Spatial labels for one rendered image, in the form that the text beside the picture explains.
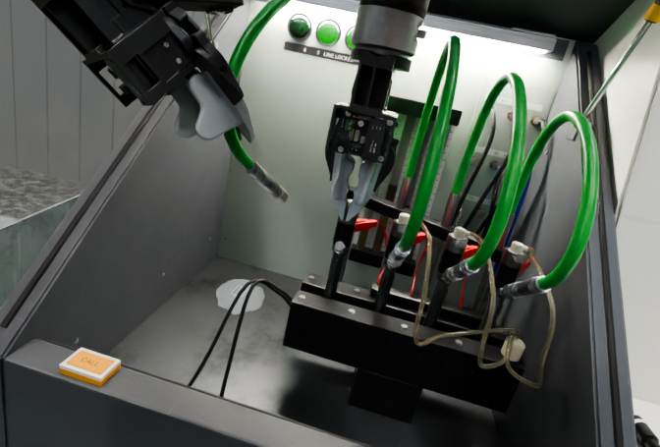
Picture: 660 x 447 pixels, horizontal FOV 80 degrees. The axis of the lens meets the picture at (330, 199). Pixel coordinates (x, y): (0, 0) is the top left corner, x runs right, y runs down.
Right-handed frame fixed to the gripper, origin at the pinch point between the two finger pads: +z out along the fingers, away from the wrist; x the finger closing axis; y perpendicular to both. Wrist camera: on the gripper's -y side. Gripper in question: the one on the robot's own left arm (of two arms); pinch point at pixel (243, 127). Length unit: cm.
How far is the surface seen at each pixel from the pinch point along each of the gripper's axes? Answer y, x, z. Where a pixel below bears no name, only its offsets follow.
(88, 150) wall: -20, -235, 40
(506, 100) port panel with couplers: -44, 8, 31
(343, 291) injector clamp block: 2.5, -2.0, 32.4
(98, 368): 28.3, -5.4, 9.3
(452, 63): -16.7, 16.4, 5.1
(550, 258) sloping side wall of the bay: -17.0, 22.2, 40.1
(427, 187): -3.3, 18.4, 10.2
